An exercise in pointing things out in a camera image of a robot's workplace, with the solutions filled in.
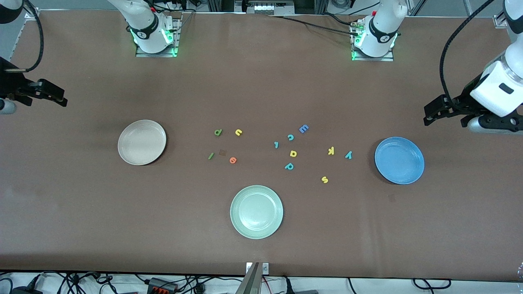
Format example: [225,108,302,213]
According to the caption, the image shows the blue round plate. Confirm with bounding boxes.
[374,136,425,185]

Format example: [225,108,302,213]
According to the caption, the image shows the beige brown round plate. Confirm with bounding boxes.
[118,119,167,166]

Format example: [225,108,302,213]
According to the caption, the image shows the pale green round plate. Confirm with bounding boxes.
[230,185,284,240]

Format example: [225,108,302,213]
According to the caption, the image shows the black orange power strip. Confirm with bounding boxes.
[147,277,179,294]

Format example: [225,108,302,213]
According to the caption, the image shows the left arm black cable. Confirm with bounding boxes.
[439,0,497,103]

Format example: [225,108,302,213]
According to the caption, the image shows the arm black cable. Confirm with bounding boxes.
[5,0,45,74]
[439,0,497,103]

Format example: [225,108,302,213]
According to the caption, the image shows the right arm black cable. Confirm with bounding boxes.
[5,0,45,74]

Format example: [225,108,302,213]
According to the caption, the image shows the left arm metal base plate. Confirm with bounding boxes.
[351,18,395,62]

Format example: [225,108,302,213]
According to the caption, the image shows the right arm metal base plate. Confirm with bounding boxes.
[136,14,181,58]

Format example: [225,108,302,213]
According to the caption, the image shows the long black table cable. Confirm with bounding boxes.
[268,14,362,34]

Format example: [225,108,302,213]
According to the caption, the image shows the looped black cable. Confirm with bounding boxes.
[412,278,452,291]

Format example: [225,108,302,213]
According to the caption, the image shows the tangled black cables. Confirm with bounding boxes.
[0,270,246,294]

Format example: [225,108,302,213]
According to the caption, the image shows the aluminium frame with connector box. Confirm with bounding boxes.
[206,0,328,16]

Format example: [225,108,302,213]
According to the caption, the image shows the gray metal post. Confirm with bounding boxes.
[235,262,262,294]

